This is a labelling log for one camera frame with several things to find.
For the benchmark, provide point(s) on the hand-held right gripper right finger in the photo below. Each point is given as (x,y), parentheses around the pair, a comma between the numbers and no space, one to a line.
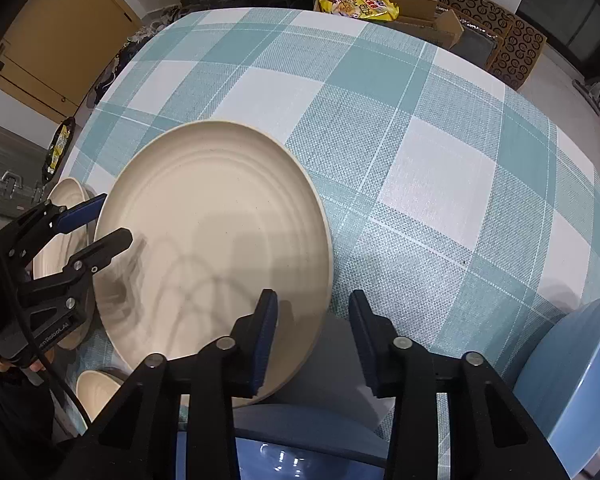
(362,345)

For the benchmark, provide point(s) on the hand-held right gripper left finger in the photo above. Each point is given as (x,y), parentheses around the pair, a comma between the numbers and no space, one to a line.
(265,345)

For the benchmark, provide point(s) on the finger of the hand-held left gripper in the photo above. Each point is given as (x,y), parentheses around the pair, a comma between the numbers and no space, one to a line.
(105,247)
(82,212)

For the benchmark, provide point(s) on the small beige plate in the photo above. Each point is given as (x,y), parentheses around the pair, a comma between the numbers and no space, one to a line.
(55,255)

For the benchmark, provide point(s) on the dark blue bowl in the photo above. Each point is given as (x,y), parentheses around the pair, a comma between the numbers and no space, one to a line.
(300,422)

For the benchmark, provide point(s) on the beige bowl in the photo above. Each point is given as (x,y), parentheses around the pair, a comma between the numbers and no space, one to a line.
(97,395)

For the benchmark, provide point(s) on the large beige plate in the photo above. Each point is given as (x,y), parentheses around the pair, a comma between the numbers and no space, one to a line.
(205,220)

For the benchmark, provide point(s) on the light blue bowl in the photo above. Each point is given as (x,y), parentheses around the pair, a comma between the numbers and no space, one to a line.
(570,390)

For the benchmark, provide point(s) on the person's left hand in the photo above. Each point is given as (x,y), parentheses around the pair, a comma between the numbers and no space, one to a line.
(2,367)

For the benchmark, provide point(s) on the black and yellow packet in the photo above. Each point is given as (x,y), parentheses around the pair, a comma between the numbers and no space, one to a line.
(57,150)

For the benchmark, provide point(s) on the silver suitcase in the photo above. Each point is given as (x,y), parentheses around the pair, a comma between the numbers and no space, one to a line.
(10,170)

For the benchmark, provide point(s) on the pile of dark shoes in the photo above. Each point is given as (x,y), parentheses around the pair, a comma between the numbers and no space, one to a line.
(125,55)

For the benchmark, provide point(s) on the yellow wooden door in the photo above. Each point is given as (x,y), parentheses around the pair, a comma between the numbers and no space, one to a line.
(60,25)

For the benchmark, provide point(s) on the open brown cardboard box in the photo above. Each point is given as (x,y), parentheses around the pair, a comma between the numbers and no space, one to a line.
(420,22)

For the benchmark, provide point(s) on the yellow snack packet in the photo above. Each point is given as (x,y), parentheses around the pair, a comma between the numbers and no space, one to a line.
(360,7)

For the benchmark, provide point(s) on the black framed glass door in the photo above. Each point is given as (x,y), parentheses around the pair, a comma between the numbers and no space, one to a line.
(565,10)

